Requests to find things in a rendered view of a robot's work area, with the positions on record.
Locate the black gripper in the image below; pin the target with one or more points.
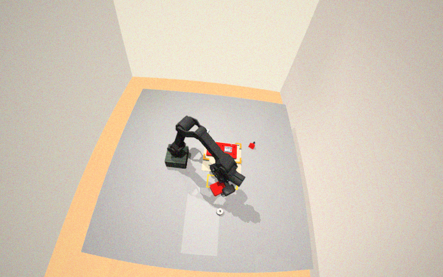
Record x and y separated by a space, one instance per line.
229 187

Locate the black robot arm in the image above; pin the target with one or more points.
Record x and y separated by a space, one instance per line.
224 162

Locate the red hood shell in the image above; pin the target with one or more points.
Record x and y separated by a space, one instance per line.
216 188

